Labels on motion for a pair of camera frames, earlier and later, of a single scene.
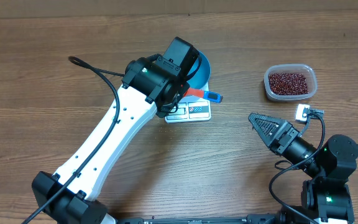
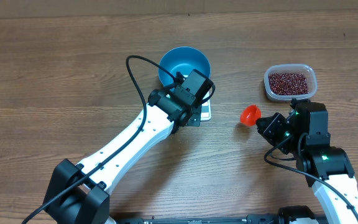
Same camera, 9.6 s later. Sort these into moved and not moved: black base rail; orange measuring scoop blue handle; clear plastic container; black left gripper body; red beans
Moved: black left gripper body; orange measuring scoop blue handle
Not moved: black base rail; red beans; clear plastic container
